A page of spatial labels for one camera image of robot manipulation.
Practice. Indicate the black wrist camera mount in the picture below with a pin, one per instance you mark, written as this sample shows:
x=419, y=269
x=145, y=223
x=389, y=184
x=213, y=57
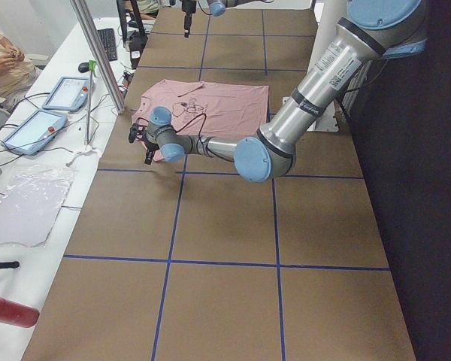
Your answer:
x=137, y=132

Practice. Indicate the lower teach pendant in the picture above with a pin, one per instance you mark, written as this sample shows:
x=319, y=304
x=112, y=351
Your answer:
x=34, y=133

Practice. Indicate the teach pendant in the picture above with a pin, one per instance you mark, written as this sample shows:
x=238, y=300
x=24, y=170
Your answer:
x=69, y=94
x=34, y=133

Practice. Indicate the black computer mouse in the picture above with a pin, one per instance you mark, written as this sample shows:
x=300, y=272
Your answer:
x=84, y=67

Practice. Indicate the white tripod stand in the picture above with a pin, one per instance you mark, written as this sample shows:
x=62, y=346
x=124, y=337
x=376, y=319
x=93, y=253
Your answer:
x=88, y=148

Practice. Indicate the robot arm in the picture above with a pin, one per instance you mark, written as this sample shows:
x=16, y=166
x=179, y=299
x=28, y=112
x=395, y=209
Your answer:
x=368, y=30
x=215, y=8

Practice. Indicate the red cylinder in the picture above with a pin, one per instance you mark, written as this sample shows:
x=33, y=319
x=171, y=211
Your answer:
x=16, y=314

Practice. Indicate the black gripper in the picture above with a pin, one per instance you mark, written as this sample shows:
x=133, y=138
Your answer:
x=188, y=18
x=150, y=147

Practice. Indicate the black keyboard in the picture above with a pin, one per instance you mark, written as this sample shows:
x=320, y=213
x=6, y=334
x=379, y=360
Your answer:
x=108, y=41

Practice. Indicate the upper teach pendant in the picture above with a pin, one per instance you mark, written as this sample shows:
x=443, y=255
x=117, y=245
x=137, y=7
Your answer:
x=69, y=94

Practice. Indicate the seated person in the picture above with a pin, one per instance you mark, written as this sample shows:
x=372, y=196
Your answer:
x=17, y=74

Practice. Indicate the pink Snoopy t-shirt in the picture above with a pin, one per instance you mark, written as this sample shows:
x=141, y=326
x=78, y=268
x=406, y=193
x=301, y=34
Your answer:
x=215, y=109

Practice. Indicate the aluminium frame post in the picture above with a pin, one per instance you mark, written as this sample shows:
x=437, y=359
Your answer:
x=87, y=24

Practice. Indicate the clear plastic bag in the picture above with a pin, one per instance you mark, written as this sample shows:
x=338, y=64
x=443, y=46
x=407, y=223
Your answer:
x=31, y=204

